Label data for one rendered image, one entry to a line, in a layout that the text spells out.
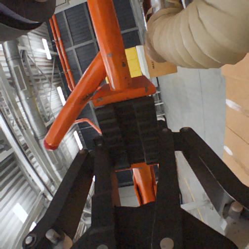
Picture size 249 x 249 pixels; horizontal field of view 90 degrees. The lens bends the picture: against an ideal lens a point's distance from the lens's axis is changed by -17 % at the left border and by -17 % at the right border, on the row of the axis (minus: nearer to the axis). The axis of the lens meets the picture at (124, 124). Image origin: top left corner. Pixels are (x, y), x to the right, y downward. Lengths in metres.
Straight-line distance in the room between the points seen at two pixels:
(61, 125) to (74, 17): 11.80
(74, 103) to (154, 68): 1.74
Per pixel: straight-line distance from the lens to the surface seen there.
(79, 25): 11.64
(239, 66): 0.37
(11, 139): 2.60
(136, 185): 0.21
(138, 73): 7.40
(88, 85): 0.16
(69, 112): 0.18
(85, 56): 11.13
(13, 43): 6.25
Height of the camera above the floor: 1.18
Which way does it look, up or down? 7 degrees up
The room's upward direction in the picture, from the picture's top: 103 degrees counter-clockwise
